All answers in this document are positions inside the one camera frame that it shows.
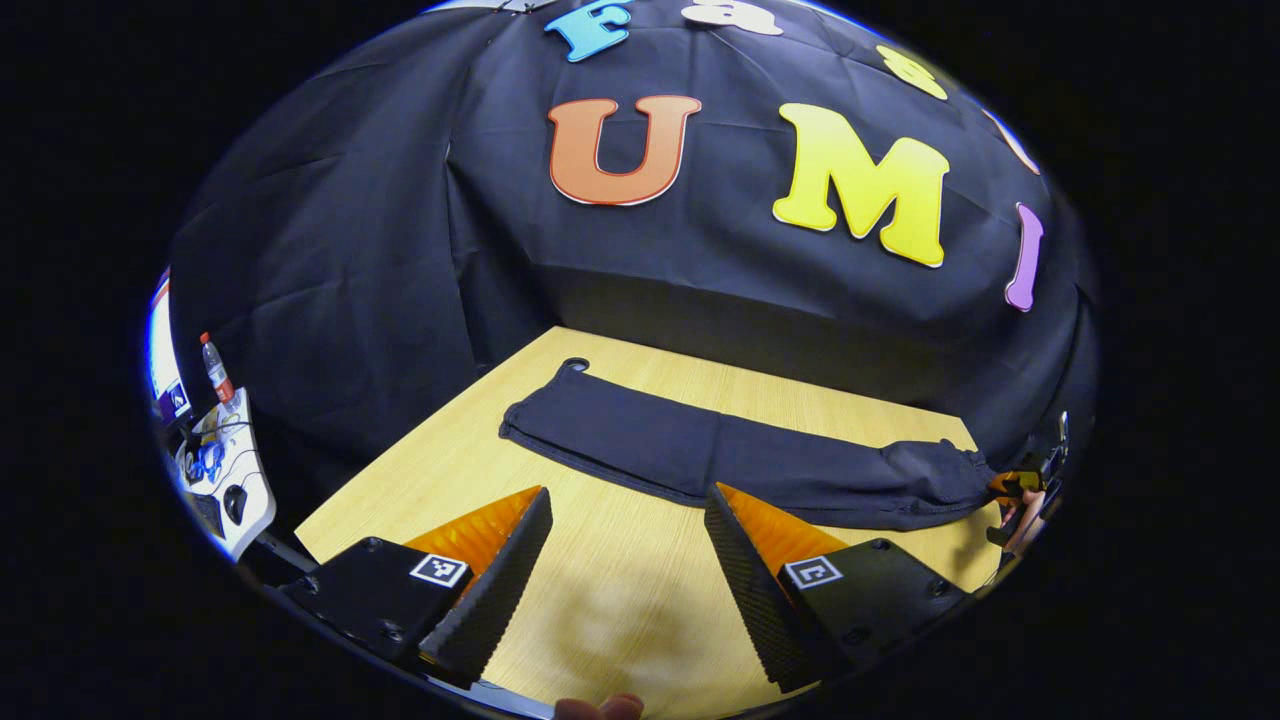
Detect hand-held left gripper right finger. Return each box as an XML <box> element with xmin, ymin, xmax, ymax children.
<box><xmin>703</xmin><ymin>483</ymin><xmax>971</xmax><ymax>693</ymax></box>

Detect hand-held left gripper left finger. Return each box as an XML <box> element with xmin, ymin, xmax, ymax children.
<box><xmin>280</xmin><ymin>486</ymin><xmax>554</xmax><ymax>691</ymax></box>

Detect dark jeans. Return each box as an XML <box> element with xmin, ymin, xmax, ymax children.
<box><xmin>498</xmin><ymin>362</ymin><xmax>1001</xmax><ymax>531</ymax></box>

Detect white side desk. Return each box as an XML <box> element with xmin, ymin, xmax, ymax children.
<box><xmin>175</xmin><ymin>388</ymin><xmax>278</xmax><ymax>561</ymax></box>

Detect black keyboard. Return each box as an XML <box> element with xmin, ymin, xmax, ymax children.
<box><xmin>190</xmin><ymin>492</ymin><xmax>229</xmax><ymax>541</ymax></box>

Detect plastic bottle with red label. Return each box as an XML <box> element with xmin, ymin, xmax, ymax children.
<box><xmin>199</xmin><ymin>332</ymin><xmax>237</xmax><ymax>407</ymax></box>

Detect black backdrop cloth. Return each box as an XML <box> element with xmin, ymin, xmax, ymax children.
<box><xmin>165</xmin><ymin>0</ymin><xmax>1101</xmax><ymax>531</ymax></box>

